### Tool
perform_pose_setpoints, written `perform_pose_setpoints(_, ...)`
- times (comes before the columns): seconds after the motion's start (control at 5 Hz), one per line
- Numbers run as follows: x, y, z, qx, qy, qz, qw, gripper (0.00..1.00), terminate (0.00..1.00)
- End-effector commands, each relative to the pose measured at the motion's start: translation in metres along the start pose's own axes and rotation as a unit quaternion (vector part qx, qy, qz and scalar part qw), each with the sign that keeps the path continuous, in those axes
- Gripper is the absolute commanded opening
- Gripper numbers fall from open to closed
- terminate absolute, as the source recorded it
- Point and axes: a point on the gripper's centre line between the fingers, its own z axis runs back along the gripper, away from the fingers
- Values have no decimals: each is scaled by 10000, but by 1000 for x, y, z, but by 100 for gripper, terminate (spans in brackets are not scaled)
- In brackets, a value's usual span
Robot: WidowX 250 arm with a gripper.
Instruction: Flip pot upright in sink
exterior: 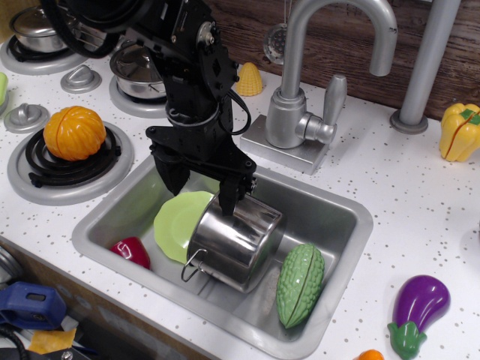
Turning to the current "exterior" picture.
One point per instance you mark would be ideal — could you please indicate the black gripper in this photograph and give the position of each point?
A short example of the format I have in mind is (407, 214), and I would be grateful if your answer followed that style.
(179, 150)

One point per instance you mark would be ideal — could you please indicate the stainless steel pot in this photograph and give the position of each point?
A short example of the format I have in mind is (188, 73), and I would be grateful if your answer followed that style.
(235, 249)

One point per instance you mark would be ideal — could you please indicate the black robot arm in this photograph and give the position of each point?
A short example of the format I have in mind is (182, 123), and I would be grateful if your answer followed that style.
(198, 76)

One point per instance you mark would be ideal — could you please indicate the lidded steel pot middle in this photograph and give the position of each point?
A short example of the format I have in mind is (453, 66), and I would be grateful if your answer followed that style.
(136, 74)

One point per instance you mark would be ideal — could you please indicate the lidded steel pot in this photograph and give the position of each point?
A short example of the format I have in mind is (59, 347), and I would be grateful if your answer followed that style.
(34, 31)
(136, 74)

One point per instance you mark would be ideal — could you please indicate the grey metal sink basin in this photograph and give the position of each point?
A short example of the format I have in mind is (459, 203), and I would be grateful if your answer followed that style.
(219, 320)

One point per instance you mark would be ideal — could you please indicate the lidded steel pot back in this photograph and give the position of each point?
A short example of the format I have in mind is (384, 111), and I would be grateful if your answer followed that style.
(34, 31)

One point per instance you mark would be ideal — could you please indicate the light green plastic plate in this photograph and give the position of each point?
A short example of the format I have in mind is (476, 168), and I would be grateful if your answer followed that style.
(176, 221)

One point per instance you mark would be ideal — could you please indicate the silver toy faucet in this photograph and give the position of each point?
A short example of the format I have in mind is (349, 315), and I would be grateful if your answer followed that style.
(288, 134)

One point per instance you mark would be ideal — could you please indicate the red toy pepper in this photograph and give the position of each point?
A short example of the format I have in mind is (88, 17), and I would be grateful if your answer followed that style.
(132, 249)

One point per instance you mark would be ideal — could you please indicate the yellow toy corn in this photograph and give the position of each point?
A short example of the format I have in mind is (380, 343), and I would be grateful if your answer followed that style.
(250, 81)

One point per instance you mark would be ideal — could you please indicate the green toy bitter gourd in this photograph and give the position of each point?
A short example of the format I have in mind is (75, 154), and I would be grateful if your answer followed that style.
(299, 284)

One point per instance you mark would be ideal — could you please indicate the orange toy pumpkin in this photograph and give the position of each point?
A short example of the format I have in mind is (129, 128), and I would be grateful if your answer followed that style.
(74, 133)

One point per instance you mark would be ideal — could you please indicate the hanging clear strainer spoon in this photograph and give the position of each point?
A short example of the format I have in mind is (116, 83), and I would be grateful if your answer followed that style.
(274, 42)

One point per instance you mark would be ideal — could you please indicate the grey stove knob upper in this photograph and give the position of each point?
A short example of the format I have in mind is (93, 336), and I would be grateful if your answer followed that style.
(80, 80)

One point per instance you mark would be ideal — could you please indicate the grey stove knob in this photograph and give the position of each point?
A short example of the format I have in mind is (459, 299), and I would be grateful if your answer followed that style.
(26, 118)
(80, 80)

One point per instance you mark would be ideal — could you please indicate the front stove burner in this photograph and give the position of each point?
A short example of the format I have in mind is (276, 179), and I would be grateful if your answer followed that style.
(40, 177)

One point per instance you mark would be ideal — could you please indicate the grey stove knob lower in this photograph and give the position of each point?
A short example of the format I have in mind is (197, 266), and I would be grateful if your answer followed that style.
(26, 118)

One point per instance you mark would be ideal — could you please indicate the blue clamp tool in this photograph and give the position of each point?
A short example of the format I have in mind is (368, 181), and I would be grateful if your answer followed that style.
(32, 306)

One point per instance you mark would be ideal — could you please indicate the light green object left edge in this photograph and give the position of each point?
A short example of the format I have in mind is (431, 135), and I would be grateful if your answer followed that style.
(4, 98)

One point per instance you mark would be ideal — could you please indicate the back stove burner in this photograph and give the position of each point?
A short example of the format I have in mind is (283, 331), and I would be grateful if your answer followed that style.
(57, 65)

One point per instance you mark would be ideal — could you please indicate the yellow cloth piece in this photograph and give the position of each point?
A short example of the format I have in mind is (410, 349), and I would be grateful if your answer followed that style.
(43, 341)

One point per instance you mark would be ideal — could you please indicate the orange toy fruit bottom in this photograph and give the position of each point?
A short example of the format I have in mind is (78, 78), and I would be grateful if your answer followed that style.
(370, 354)

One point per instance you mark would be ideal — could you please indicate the purple toy eggplant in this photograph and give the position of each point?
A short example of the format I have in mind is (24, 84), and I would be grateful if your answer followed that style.
(420, 302)

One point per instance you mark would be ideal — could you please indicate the yellow toy bell pepper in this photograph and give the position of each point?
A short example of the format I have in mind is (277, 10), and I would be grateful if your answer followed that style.
(460, 132)

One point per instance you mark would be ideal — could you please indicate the grey vertical pole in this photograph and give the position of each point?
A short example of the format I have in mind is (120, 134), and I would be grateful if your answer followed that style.
(410, 118)

